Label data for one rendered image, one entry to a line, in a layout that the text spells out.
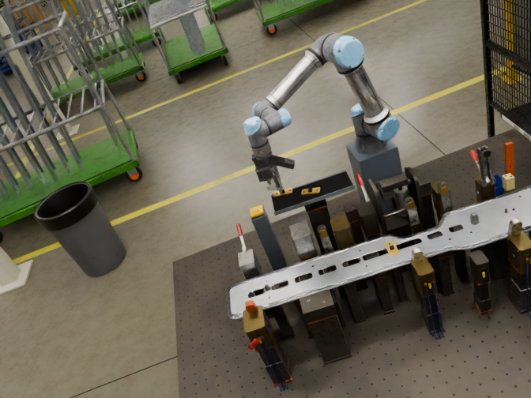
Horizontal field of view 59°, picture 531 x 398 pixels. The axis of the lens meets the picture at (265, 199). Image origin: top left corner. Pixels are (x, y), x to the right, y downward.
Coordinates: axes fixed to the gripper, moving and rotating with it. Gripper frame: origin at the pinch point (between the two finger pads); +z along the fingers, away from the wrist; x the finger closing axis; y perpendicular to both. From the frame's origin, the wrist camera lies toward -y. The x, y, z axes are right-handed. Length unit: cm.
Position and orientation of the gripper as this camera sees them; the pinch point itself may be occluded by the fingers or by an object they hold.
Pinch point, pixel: (281, 189)
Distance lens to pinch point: 207.2
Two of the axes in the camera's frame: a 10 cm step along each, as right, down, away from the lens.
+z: 3.1, 7.7, 5.6
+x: -0.1, 5.9, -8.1
